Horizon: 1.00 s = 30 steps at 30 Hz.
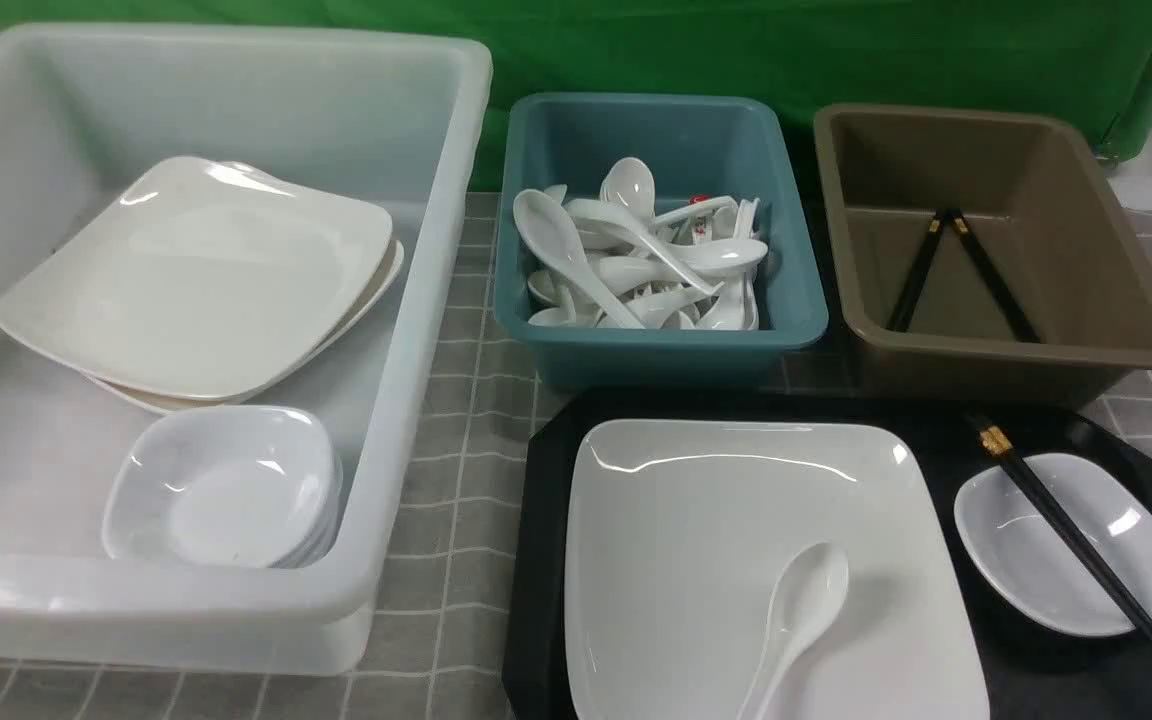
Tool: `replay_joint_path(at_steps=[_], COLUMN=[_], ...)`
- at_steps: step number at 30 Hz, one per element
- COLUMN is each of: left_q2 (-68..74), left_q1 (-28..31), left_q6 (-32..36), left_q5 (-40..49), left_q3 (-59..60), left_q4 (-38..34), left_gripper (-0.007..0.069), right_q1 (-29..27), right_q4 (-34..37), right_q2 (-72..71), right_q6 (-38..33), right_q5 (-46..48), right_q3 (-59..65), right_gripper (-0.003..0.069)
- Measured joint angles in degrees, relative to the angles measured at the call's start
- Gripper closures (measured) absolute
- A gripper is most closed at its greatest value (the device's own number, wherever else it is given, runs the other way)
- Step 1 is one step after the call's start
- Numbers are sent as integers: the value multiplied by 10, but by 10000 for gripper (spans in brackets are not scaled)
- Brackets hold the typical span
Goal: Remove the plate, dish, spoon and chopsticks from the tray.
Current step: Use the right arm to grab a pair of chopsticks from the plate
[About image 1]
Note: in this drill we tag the green backdrop cloth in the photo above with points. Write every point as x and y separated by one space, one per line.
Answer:
1088 63

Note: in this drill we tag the large translucent white bin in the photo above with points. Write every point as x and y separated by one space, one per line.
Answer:
378 116

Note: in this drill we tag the teal plastic bin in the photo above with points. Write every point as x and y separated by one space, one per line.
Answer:
694 144

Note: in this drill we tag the white soup spoon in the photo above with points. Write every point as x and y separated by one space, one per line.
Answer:
805 602

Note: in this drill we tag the white plate in bin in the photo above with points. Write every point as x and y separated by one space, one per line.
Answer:
203 279
379 284

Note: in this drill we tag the grey checked tablecloth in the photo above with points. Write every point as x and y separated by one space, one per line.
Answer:
434 650

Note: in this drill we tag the white spoon long handle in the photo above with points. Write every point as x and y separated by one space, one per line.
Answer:
625 225

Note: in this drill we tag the small white sauce dish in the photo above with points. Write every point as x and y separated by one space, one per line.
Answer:
1024 560

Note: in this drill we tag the large white square plate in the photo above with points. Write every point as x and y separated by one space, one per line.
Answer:
679 530

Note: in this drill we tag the black chopstick in brown bin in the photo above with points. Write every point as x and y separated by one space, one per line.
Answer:
903 311

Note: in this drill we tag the black serving tray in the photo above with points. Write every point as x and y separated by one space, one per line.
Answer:
1030 672

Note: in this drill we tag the black chopstick gold band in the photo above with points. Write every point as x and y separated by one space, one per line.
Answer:
999 447

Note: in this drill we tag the top white plate in bin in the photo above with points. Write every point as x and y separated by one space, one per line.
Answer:
203 279

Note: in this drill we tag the lower white plate in bin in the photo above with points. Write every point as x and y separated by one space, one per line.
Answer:
379 284

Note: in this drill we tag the white spoon upright bowl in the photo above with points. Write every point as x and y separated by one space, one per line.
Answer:
630 183

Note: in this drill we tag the white spoon upper left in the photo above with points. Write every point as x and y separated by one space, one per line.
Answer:
552 237

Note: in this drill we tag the stack of small white bowls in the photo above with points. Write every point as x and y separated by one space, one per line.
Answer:
236 486

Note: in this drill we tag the brown plastic bin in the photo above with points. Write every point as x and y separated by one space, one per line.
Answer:
1040 204

